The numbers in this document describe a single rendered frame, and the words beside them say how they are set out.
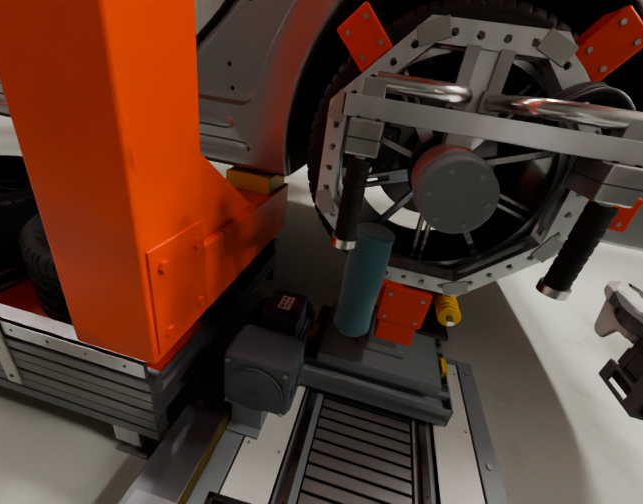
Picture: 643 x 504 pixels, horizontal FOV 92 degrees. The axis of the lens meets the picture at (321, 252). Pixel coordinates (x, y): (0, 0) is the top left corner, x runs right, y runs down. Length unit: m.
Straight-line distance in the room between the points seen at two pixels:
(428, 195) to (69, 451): 1.14
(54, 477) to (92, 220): 0.82
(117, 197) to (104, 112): 0.10
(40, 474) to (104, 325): 0.65
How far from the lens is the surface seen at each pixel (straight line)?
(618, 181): 0.55
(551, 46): 0.73
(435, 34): 0.69
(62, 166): 0.52
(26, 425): 1.33
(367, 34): 0.70
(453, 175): 0.56
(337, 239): 0.51
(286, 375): 0.77
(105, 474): 1.16
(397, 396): 1.10
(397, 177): 0.81
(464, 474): 1.16
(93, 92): 0.45
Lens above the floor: 0.98
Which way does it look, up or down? 28 degrees down
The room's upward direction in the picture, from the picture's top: 10 degrees clockwise
